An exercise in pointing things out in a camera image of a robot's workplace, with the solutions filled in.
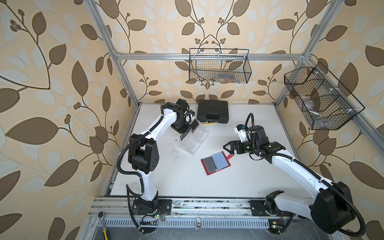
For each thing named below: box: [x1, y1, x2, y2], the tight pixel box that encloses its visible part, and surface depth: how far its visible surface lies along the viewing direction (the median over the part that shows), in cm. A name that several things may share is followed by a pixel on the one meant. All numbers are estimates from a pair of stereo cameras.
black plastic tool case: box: [197, 99, 229, 124], surface depth 113 cm
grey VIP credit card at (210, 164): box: [203, 156, 217, 173], surface depth 91 cm
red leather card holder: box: [200, 151, 235, 176], surface depth 91 cm
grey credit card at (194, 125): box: [188, 119, 200, 133], surface depth 99 cm
